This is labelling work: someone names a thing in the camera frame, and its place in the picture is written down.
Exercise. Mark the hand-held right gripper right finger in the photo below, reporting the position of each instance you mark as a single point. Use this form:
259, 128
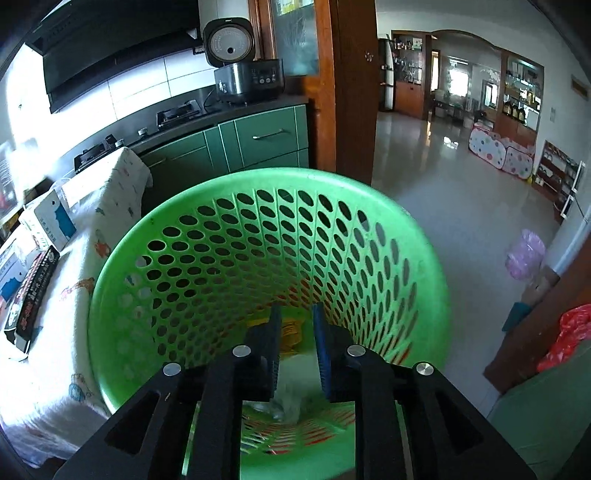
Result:
321, 355

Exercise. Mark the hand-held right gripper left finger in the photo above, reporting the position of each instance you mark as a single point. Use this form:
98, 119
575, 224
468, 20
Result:
275, 350

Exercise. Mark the green perforated plastic basket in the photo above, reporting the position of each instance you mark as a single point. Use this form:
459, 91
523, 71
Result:
277, 184

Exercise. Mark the yellow wrapper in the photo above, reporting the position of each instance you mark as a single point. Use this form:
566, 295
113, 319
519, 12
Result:
291, 334

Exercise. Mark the crumpled grey plastic wrap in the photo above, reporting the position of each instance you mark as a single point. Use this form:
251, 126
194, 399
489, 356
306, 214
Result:
291, 397

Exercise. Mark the brown wooden furniture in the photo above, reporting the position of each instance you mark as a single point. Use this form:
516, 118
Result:
521, 350

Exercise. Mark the green kitchen cabinets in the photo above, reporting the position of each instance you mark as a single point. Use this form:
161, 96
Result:
263, 134

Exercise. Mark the table with patterned cloth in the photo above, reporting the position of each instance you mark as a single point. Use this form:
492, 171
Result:
60, 323

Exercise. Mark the pink plastic bag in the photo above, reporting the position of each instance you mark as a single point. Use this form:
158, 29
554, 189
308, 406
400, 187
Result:
526, 254

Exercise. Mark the long black box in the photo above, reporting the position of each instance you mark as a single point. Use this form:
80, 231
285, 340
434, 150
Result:
32, 295

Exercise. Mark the red plastic bag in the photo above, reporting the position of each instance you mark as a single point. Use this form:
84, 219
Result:
570, 337

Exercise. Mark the black gas stove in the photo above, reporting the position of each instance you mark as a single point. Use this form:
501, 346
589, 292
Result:
178, 114

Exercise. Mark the white and blue box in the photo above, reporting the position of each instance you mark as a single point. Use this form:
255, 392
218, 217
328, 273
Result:
51, 221
11, 272

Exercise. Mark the wooden glass door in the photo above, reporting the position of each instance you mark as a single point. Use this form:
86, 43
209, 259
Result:
355, 92

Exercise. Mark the polka dot play tent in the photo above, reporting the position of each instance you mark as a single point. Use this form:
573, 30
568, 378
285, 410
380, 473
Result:
489, 147

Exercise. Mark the black rice cooker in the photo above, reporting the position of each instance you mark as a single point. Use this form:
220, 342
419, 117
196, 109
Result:
249, 78

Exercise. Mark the wooden display cabinet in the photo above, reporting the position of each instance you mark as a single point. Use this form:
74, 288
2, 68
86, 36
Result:
411, 92

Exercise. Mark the refrigerator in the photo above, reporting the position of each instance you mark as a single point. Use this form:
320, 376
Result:
387, 74

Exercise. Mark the low storage rack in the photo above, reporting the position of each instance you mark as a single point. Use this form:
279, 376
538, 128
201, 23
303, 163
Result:
556, 175

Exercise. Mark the wooden shelf cabinet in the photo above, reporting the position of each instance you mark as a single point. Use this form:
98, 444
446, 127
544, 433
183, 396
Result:
519, 92

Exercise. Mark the black range hood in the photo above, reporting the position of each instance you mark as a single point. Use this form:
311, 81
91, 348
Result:
115, 50

